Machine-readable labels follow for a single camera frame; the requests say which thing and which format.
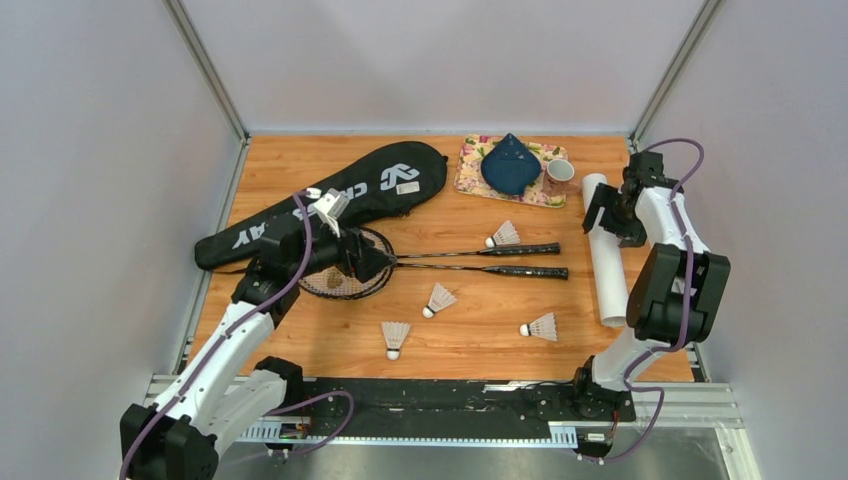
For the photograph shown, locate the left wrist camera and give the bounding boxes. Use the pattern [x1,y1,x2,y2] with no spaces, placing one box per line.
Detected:
[313,188,349,238]

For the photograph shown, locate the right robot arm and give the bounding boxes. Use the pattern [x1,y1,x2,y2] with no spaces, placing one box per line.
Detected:
[570,151,731,419]

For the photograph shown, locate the black racket bag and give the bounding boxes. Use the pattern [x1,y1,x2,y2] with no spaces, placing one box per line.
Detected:
[194,141,448,271]

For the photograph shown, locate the shuttlecock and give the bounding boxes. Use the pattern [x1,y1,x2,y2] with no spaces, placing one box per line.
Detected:
[485,220,521,248]
[422,283,457,318]
[519,312,558,342]
[381,322,411,361]

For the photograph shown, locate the white shuttlecock tube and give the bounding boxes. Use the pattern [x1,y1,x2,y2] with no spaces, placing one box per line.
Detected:
[582,173,628,328]

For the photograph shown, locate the lower badminton racket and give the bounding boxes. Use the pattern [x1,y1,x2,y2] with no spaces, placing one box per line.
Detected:
[298,228,570,301]

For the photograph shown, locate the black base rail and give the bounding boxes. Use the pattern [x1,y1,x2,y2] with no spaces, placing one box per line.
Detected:
[272,377,636,444]

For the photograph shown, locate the upper badminton racket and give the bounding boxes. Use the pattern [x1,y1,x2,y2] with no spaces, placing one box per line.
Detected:
[311,227,562,296]

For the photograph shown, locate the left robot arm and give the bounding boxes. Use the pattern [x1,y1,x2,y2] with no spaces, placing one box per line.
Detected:
[119,221,395,479]

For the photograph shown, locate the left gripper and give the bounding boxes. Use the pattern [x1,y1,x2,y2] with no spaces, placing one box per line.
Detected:
[288,213,396,283]

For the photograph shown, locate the floral tray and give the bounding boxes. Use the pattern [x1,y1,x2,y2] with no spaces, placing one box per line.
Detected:
[453,134,570,208]

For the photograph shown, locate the badminton racket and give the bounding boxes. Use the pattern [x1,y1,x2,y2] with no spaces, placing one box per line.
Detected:
[298,228,570,301]
[311,227,562,296]

